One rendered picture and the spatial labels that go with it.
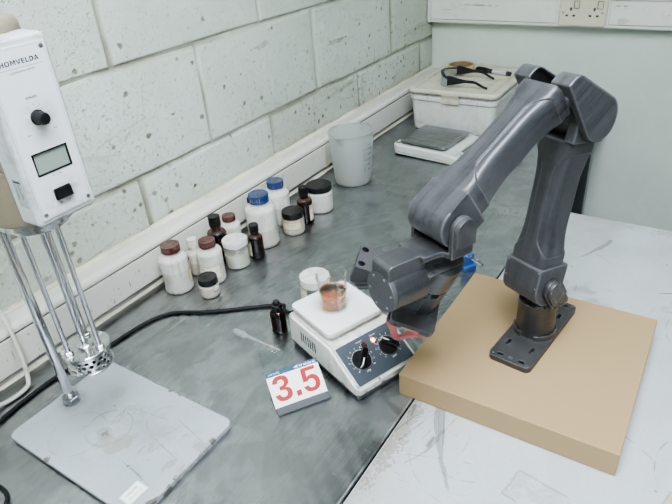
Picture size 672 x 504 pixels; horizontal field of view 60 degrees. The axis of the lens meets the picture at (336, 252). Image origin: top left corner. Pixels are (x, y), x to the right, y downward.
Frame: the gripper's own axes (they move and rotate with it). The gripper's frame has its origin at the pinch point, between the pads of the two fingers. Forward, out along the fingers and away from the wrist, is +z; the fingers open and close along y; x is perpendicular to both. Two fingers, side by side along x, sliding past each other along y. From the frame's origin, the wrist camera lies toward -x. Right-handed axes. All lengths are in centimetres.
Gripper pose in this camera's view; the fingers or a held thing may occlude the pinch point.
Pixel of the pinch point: (399, 326)
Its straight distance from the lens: 93.9
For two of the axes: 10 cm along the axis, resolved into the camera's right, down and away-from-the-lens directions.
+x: 9.4, 3.3, 0.2
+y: -2.5, 7.5, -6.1
